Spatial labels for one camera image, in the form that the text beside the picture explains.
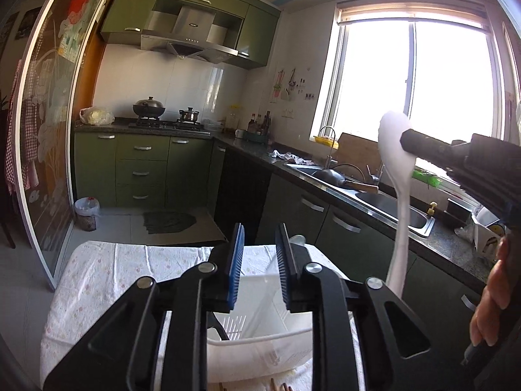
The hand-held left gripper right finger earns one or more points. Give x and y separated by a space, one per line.
283 264

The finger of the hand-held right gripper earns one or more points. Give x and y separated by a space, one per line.
431 146

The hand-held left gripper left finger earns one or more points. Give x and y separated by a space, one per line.
237 264

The white spoon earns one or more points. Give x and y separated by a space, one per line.
401 211

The white plastic utensil holder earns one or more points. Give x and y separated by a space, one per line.
260 334

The person's right hand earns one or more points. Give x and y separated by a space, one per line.
494 293

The green basket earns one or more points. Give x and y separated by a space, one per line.
427 179

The small yellow object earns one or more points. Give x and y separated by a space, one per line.
432 208

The dish rack with plates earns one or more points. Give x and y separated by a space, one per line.
488 236

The wooden cutting board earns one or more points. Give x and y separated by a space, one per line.
358 150

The steel sink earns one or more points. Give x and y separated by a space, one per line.
378 203

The dark floor mat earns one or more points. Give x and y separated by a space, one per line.
169 222

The large window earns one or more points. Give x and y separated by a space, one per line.
366 69

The small steel faucet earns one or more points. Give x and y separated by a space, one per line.
329 159

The yellow sink caddy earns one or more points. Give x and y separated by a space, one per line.
325 141

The crumpled dishcloth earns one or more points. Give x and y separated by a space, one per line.
291 157

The floral white tablecloth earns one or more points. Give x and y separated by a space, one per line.
122 264

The dark granite countertop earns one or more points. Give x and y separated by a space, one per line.
252 146

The green bottle tray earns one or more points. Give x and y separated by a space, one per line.
257 138

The green lower cabinets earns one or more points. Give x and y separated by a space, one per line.
142 171

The green cabinets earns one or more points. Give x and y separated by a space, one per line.
260 28
142 171

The window roller blind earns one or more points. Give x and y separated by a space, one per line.
407 12

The row of condiment bottles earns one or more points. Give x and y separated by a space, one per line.
260 124

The clear plastic container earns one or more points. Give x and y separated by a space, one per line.
213 122

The glass jar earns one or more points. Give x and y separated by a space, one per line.
232 120

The black gas stove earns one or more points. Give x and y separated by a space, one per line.
171 125

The small steel pot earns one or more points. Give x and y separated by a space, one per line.
189 116

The small trash bin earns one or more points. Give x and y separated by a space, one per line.
87 214

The black wok with lid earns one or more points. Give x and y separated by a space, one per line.
149 108

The white plastic bag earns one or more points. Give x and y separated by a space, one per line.
97 116

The green upper cabinets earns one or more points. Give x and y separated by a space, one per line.
260 28

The printed glass sliding door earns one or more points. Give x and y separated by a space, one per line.
53 130

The steel range hood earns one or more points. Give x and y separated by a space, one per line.
195 24

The red checkered apron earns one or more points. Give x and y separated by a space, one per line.
22 138

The wall socket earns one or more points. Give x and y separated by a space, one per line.
290 113

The wall poster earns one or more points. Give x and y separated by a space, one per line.
280 85

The dark framed wall picture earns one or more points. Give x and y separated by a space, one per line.
28 24

